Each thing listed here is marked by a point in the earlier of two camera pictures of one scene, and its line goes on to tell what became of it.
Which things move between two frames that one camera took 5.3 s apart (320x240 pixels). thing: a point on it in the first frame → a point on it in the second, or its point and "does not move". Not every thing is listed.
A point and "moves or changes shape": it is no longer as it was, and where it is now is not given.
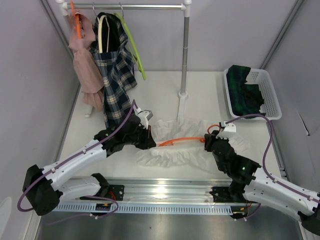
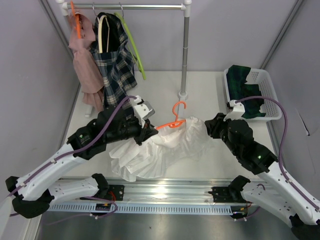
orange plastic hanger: [202, 140] → [177, 123]
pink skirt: [87, 64] does not move
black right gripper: [211, 138] → [213, 125]
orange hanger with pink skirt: [77, 19] does not move
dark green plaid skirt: [244, 99] does not move
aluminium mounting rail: [155, 191] does not move
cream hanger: [99, 21] does not move
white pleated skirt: [182, 142] moves or changes shape
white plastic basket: [271, 107] does not move
